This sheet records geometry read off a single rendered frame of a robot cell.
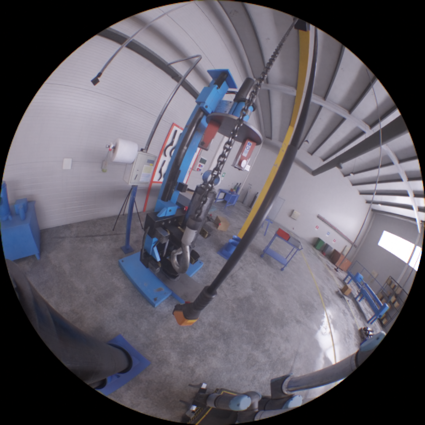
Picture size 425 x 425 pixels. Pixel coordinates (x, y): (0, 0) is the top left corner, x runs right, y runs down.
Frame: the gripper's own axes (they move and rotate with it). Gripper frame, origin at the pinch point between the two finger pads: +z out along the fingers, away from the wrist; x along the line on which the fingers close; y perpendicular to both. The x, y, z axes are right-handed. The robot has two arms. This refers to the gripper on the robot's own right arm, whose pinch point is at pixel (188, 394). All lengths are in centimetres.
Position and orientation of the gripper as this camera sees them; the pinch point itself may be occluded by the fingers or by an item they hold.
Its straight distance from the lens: 95.5
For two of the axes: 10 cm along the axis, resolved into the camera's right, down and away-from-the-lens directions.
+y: 6.1, 7.8, -1.0
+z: -7.4, 6.2, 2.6
